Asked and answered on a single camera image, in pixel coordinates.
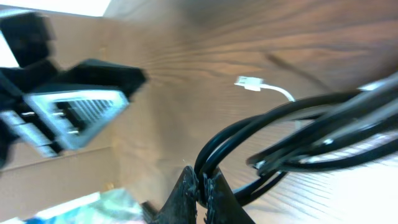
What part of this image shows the white USB cable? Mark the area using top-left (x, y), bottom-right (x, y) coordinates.
top-left (233, 75), bottom-right (398, 141)

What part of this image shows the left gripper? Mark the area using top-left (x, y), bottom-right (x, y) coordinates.
top-left (1, 59), bottom-right (147, 159)

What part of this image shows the black USB cable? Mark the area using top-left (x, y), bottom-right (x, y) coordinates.
top-left (193, 74), bottom-right (398, 208)

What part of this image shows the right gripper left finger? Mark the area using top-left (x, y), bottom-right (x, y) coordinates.
top-left (151, 166), bottom-right (198, 224)

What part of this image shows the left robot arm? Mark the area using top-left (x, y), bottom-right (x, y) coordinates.
top-left (1, 11), bottom-right (147, 166)

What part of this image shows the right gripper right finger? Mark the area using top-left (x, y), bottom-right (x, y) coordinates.
top-left (204, 168), bottom-right (254, 224)

